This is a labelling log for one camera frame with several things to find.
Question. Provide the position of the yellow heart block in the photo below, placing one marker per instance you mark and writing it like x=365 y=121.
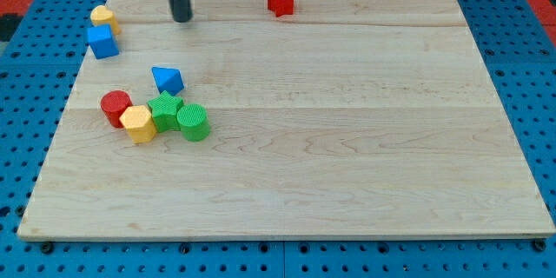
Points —
x=101 y=15

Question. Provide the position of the blue cube block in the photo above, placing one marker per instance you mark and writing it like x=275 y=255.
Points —
x=102 y=42

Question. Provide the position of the blue triangle block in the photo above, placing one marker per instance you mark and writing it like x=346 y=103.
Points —
x=168 y=79

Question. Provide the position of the green star block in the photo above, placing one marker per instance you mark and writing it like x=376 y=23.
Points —
x=164 y=111

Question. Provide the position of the red cylinder block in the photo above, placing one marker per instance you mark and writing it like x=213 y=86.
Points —
x=113 y=104

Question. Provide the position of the yellow hexagon block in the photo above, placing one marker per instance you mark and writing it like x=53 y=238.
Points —
x=138 y=123

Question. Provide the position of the green cylinder block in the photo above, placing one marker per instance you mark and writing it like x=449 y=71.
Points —
x=193 y=122

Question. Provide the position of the wooden board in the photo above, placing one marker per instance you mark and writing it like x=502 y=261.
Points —
x=348 y=120

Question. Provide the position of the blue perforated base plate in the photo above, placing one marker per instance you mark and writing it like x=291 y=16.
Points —
x=40 y=66

